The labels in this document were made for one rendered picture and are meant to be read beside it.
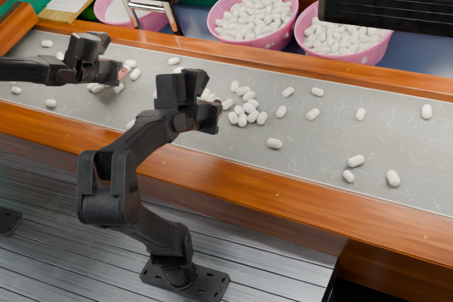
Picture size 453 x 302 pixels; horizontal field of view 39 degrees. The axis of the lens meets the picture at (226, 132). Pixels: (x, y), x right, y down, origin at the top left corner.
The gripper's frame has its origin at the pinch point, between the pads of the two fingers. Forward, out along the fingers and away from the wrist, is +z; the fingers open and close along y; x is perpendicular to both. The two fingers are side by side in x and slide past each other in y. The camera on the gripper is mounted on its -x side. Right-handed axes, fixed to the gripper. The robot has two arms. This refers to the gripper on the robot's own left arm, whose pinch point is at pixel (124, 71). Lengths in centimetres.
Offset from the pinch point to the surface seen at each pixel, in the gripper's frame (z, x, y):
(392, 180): -12, 10, -82
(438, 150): -2, 4, -88
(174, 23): 10.6, -14.7, -8.0
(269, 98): 2.7, 0.2, -45.0
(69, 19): 10.5, -11.6, 32.8
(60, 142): -22.0, 18.2, 1.0
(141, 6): 7.6, -18.3, 2.0
